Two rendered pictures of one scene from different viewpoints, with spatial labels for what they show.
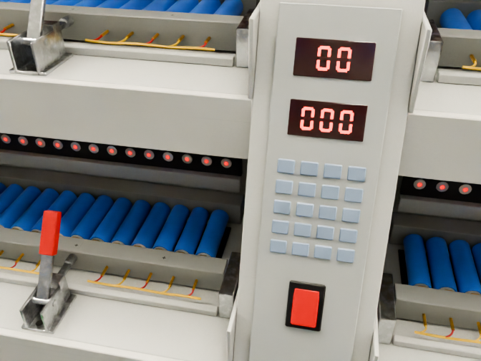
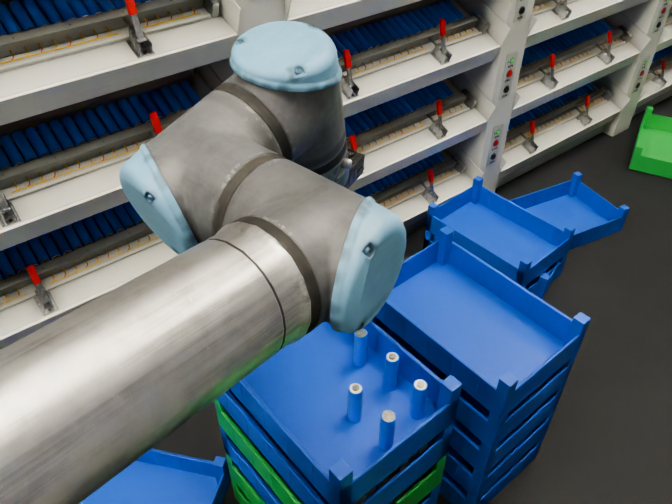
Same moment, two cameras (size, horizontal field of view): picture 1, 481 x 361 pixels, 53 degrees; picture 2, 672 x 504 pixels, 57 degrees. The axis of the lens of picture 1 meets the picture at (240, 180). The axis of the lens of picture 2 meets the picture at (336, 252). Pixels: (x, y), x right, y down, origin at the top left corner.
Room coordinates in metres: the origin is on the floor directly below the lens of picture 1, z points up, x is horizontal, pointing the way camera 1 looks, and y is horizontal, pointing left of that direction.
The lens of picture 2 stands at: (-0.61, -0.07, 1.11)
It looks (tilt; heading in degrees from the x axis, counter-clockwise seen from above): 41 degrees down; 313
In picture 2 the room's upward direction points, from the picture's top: straight up
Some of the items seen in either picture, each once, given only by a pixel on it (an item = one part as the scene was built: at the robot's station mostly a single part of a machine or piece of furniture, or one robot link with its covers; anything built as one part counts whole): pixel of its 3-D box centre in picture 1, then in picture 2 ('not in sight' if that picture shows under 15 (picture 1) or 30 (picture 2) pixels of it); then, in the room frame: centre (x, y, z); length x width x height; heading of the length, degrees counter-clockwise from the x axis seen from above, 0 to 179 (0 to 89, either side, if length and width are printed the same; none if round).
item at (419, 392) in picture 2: not in sight; (418, 399); (-0.37, -0.49, 0.44); 0.02 x 0.02 x 0.06
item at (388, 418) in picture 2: not in sight; (387, 431); (-0.37, -0.42, 0.44); 0.02 x 0.02 x 0.06
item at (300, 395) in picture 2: not in sight; (324, 371); (-0.25, -0.44, 0.44); 0.30 x 0.20 x 0.08; 173
